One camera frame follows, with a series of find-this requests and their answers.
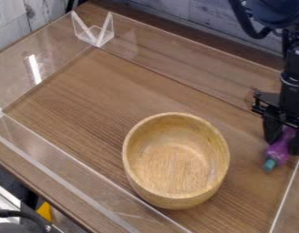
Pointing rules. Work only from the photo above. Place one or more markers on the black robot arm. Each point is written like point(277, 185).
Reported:
point(275, 16)

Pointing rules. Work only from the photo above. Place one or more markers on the purple toy eggplant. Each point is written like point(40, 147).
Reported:
point(278, 151)

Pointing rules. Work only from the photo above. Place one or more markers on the yellow black device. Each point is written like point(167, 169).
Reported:
point(49, 215)

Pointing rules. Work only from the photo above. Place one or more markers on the clear acrylic corner bracket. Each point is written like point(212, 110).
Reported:
point(95, 35)

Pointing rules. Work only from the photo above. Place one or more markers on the clear acrylic tray wall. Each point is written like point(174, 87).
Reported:
point(72, 98)

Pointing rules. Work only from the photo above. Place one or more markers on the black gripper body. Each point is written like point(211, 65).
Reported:
point(279, 106)

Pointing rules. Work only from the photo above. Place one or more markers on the brown wooden bowl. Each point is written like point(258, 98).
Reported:
point(175, 158)

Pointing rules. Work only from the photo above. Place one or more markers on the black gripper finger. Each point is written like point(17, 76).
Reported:
point(273, 126)
point(294, 144)

